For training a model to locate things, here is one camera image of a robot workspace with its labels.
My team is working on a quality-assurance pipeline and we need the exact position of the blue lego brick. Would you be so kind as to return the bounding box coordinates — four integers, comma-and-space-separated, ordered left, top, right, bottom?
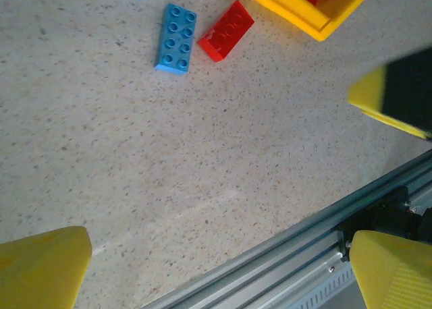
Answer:
154, 3, 198, 76

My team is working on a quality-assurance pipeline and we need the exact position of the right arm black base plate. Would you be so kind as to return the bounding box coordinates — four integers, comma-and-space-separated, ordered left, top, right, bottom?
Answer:
337, 186, 432, 262

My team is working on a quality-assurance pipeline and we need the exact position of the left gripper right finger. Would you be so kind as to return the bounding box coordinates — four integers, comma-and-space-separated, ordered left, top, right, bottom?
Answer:
349, 230, 432, 309

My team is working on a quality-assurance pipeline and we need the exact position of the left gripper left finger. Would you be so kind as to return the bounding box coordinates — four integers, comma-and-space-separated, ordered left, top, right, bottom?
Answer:
0, 225, 92, 309

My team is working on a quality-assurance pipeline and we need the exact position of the slotted grey cable duct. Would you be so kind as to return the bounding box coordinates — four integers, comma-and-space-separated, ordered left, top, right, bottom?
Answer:
290, 264, 369, 309

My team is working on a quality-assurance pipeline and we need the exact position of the yellow plastic bin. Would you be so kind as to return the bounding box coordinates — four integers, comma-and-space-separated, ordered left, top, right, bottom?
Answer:
252, 0, 370, 43

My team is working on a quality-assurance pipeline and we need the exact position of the aluminium frame rail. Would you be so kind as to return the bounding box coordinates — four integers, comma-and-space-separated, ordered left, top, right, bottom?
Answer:
140, 148, 432, 309

